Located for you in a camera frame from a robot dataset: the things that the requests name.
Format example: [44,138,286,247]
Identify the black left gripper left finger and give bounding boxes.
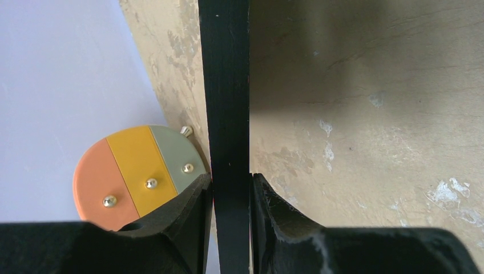
[1,174,212,273]

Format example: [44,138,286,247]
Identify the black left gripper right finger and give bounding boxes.
[251,174,479,273]

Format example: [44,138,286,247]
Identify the wooden picture frame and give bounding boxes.
[198,1,250,273]

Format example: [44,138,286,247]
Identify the round pastel drawer cabinet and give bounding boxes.
[72,125,207,231]

